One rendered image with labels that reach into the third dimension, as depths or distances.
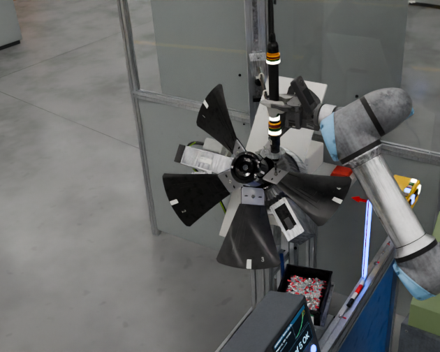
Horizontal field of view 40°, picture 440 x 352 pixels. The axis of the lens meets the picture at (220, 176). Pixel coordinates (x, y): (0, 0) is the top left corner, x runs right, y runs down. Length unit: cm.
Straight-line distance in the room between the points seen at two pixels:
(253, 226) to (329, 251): 111
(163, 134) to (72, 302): 107
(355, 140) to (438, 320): 58
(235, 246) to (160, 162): 150
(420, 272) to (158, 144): 218
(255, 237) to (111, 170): 266
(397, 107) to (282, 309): 58
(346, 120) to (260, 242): 74
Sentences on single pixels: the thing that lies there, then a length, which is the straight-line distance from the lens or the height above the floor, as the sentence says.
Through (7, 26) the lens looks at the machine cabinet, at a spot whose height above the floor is 26.
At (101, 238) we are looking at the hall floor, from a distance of 401.
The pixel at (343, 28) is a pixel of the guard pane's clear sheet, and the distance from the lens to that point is 267.
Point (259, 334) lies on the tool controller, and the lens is 151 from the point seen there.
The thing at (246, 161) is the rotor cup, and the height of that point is 124.
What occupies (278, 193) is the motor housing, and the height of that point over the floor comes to 108.
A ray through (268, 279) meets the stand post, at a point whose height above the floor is 60.
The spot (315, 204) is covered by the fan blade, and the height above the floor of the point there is 116.
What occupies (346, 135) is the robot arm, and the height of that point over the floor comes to 159.
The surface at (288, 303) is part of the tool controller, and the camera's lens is 158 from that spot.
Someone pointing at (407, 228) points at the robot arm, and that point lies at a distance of 163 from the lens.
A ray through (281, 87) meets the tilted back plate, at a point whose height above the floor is 133.
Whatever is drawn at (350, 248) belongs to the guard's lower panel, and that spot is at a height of 37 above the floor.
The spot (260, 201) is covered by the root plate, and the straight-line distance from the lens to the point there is 222.
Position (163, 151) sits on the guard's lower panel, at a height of 65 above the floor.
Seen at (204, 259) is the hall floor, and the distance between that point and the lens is 370.
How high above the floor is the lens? 233
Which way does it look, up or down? 31 degrees down
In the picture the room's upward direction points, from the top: 4 degrees counter-clockwise
